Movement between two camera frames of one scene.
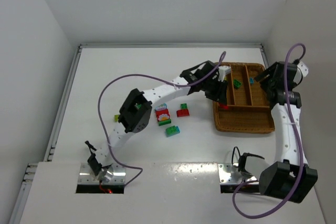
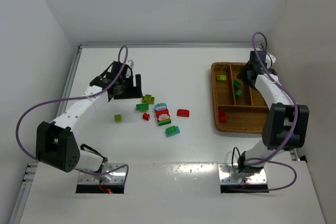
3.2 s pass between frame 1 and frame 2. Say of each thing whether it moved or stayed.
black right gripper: moved
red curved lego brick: stayed
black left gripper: moved
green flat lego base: stayed
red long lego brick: moved
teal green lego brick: stayed
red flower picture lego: stayed
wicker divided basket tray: stayed
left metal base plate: stayed
